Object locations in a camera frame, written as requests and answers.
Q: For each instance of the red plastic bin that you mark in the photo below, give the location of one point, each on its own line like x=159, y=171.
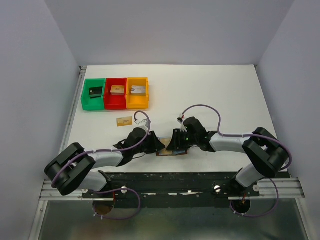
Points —
x=115, y=101

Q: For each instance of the green plastic bin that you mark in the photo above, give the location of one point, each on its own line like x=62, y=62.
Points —
x=87, y=103

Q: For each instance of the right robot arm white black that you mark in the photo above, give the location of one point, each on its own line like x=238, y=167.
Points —
x=267, y=156

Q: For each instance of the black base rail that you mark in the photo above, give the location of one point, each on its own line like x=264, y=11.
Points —
x=169, y=190

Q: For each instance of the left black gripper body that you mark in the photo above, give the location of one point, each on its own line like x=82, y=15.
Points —
x=152, y=142

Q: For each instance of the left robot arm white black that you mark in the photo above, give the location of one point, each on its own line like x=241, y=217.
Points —
x=72, y=168

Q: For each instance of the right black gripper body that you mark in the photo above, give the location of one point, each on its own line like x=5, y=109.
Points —
x=178, y=139

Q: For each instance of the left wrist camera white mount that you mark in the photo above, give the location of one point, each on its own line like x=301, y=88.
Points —
x=144, y=124

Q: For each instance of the left aluminium side rail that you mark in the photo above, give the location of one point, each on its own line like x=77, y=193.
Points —
x=73, y=108

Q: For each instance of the gold card in red bin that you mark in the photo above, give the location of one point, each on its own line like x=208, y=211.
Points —
x=117, y=90

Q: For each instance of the gold card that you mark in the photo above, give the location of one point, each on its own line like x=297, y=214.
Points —
x=124, y=121
x=117, y=90
x=165, y=141

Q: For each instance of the front aluminium frame rail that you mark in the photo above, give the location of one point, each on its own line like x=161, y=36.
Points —
x=284, y=188

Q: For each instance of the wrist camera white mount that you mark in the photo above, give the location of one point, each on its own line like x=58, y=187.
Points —
x=144, y=124
x=181, y=119

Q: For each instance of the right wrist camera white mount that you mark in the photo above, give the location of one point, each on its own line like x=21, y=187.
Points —
x=181, y=119

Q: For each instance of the black card in green bin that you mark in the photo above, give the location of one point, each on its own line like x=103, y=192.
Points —
x=95, y=92

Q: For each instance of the yellow plastic bin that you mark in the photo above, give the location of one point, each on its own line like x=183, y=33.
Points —
x=137, y=102

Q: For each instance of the silver card in yellow bin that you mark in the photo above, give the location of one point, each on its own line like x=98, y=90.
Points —
x=138, y=90

